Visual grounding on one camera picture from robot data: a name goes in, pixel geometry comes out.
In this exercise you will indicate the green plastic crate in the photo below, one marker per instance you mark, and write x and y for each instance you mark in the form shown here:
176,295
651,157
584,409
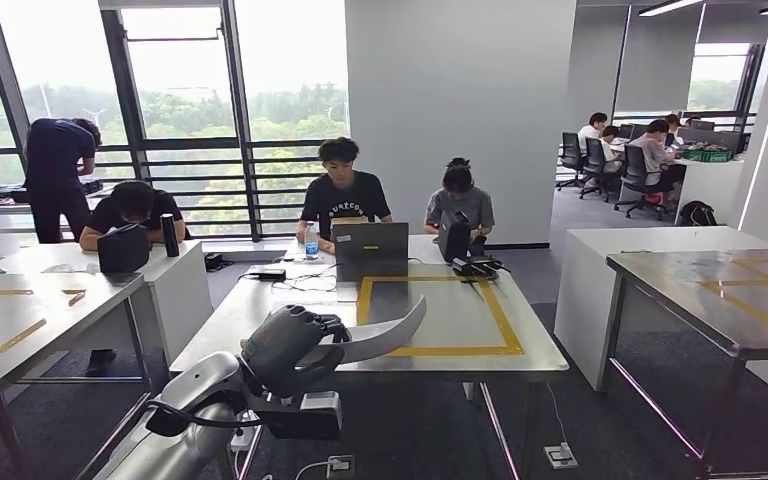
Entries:
707,155

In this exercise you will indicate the white cabinet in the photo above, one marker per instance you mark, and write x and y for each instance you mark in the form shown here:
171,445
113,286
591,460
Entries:
583,298

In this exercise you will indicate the white curved plastic part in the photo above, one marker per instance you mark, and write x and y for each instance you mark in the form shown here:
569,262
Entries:
390,334

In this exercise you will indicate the white desk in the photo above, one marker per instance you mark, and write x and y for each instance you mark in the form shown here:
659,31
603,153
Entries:
178,298
708,189

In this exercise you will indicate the white table with steel legs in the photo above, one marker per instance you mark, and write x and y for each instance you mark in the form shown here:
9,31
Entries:
39,305

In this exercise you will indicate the white floor power socket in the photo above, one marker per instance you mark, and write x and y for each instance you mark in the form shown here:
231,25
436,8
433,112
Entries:
560,456

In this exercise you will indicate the grey laptop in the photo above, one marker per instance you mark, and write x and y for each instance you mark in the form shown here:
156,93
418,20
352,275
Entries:
371,252

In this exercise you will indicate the black tumbler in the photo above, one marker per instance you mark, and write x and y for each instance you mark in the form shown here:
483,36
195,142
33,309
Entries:
170,235

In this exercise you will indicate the ceiling light strip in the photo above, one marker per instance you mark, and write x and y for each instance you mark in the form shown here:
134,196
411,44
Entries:
669,6

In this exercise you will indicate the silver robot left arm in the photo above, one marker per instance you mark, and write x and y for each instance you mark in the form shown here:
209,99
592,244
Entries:
205,378

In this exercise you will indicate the black office chair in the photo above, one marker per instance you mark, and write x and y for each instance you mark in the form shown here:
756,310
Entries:
594,162
569,156
636,172

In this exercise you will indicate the steel workbench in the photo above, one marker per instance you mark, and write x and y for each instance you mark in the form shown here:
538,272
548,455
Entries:
675,285
437,318

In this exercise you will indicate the black floor bag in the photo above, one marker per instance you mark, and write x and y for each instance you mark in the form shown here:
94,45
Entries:
696,214

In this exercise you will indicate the person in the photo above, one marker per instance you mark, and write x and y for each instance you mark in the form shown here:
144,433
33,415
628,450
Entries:
673,124
344,199
126,212
460,205
652,156
611,149
59,159
589,132

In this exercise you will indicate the black desk gadget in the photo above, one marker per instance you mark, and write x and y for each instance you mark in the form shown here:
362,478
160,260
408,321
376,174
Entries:
477,267

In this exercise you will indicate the black chargers pile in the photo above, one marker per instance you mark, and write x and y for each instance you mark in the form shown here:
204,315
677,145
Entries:
215,262

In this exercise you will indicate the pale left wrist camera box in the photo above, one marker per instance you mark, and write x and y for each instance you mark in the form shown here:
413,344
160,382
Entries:
321,404

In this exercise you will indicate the clear plastic bag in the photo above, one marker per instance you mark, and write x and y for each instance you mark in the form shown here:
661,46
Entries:
69,269

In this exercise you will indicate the dark window railing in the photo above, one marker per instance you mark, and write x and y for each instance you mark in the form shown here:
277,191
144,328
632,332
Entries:
245,142

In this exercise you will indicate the white power strip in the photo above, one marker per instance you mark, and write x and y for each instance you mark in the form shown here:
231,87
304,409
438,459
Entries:
245,438

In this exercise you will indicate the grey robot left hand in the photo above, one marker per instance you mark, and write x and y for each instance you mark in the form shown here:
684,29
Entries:
278,351

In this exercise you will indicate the clear water bottle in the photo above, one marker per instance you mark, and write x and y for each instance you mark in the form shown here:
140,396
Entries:
311,245

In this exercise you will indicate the small cardboard box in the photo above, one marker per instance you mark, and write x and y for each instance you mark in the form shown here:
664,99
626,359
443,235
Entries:
349,220

